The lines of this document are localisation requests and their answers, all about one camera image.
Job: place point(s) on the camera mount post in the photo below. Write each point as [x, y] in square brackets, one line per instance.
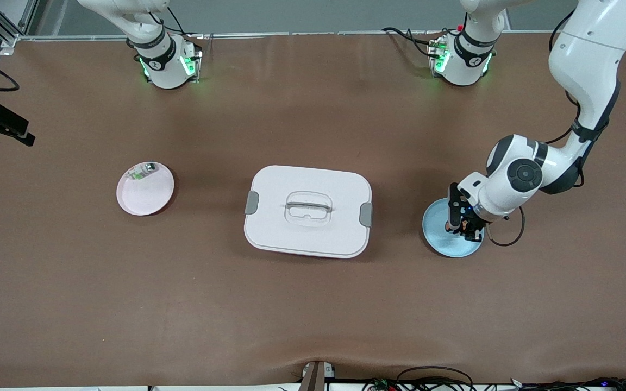
[315, 377]

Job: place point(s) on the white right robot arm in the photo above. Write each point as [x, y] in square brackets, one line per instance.
[166, 70]

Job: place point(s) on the green push button switch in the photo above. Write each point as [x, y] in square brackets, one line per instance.
[142, 174]

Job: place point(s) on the grey box latch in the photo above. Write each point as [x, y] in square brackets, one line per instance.
[251, 202]
[366, 214]

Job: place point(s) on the white lidded storage box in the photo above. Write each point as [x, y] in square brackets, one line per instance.
[291, 239]

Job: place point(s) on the pink round plate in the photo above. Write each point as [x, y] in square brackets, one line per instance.
[144, 198]

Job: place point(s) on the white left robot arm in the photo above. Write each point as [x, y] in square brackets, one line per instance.
[584, 54]

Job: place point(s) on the light blue round plate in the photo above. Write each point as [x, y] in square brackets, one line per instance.
[443, 244]

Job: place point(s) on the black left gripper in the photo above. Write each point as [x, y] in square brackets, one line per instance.
[471, 225]

